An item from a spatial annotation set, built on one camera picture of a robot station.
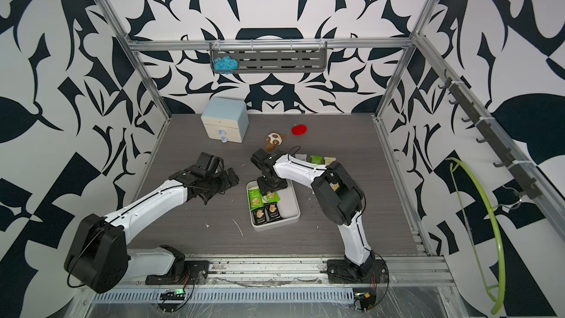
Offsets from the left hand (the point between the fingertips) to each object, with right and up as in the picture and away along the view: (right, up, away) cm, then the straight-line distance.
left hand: (227, 178), depth 87 cm
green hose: (+70, -21, -37) cm, 83 cm away
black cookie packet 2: (+17, -12, -2) cm, 21 cm away
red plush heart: (+30, +20, +25) cm, 44 cm away
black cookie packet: (+13, -13, -4) cm, 19 cm away
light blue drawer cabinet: (-4, +24, +12) cm, 27 cm away
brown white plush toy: (+18, +16, +20) cm, 31 cm away
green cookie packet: (+11, -8, 0) cm, 14 cm away
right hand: (+15, -4, +5) cm, 16 cm away
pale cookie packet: (+43, +6, +15) cm, 46 cm away
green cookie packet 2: (+18, -8, +2) cm, 19 cm away
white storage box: (+24, -11, 0) cm, 26 cm away
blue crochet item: (-2, +46, +4) cm, 47 cm away
